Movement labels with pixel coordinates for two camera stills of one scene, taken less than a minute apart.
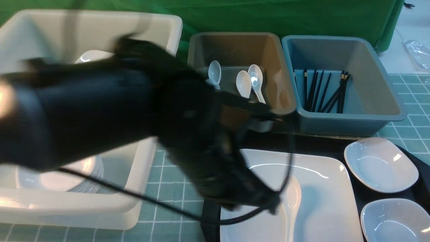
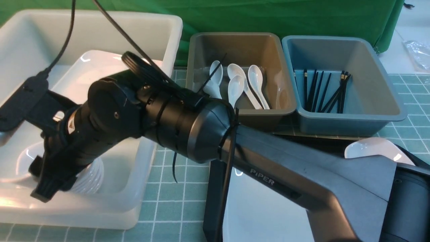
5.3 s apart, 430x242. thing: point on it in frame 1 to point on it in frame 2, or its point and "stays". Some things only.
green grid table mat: (171, 211) stays
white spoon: (244, 83) to (235, 85)
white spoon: (214, 74) stays
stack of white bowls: (54, 180) stays
